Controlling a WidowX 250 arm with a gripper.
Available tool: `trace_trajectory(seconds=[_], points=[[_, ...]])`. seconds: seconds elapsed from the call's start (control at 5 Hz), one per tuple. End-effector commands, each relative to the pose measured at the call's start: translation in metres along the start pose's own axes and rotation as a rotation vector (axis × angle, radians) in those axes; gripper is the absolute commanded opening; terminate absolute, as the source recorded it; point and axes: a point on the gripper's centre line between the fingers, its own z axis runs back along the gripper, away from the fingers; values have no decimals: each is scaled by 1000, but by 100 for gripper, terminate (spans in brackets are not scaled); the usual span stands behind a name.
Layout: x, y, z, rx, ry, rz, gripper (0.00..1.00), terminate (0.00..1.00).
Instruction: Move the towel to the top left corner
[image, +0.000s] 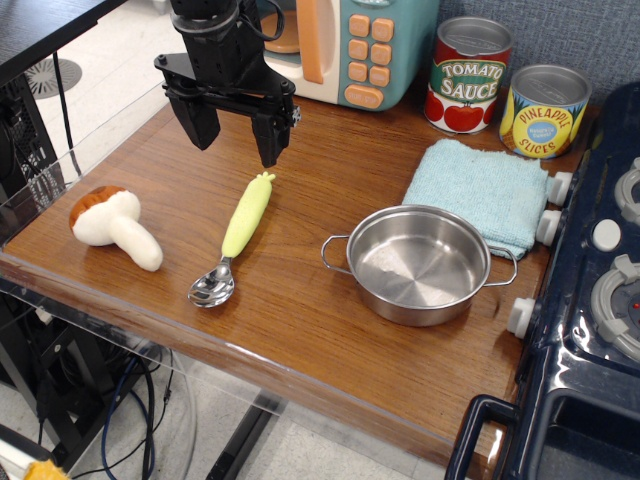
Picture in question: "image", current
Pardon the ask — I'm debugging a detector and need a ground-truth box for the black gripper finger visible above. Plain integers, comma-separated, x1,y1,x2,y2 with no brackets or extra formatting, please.
167,92,221,151
251,113,290,168

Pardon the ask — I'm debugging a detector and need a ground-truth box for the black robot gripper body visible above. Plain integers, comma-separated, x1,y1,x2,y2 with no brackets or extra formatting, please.
154,1,300,128

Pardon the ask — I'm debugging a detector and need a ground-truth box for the spoon with green handle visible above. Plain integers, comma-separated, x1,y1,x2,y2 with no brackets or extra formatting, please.
187,171,276,308

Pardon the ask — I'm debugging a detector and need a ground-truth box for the light blue towel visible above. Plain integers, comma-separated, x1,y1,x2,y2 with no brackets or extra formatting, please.
402,139,553,259

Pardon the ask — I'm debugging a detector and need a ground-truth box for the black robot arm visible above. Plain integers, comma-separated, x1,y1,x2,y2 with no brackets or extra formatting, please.
154,1,300,168

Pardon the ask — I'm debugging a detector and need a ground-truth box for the white stove knob top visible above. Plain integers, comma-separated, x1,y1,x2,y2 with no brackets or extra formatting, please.
547,172,573,206

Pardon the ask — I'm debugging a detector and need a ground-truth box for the white stove knob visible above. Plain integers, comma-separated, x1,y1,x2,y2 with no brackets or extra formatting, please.
547,172,573,206
507,297,536,339
535,210,562,247

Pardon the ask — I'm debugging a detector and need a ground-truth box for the yellow plush object corner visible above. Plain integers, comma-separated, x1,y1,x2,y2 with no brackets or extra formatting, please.
23,460,69,480

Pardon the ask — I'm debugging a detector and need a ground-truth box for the toy microwave teal and cream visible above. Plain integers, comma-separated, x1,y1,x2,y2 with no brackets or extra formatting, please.
257,0,440,111

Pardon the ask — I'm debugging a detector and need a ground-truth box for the plush mushroom toy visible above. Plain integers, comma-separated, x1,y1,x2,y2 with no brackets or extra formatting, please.
69,185,163,272

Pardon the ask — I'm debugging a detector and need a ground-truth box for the clear acrylic table guard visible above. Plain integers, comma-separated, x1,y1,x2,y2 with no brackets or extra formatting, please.
0,29,451,471

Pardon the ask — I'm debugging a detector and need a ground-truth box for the black side desk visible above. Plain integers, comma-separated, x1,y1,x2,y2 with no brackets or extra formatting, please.
0,0,129,211

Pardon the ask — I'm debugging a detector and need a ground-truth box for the stainless steel pot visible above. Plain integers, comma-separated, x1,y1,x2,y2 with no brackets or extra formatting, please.
321,205,519,327

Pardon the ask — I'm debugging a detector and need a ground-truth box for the tomato sauce can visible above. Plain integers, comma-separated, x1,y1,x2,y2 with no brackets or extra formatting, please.
424,16,513,134

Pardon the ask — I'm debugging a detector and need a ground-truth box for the pineapple slices can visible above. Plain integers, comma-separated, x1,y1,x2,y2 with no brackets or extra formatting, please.
499,64,592,160

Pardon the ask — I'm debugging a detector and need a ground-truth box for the white stove knob middle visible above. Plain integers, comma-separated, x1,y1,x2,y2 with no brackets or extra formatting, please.
535,210,562,247

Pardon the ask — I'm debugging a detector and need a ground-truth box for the white stove knob bottom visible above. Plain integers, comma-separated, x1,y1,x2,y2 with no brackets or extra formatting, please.
507,297,536,339

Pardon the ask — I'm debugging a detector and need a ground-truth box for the dark blue toy stove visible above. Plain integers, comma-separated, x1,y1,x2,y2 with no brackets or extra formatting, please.
446,83,639,479

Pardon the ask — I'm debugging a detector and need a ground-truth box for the blue cable under table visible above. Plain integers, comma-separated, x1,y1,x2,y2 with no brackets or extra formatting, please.
101,357,156,480

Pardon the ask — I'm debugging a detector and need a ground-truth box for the black cable under table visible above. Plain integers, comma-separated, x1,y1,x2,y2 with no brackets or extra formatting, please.
69,349,176,480

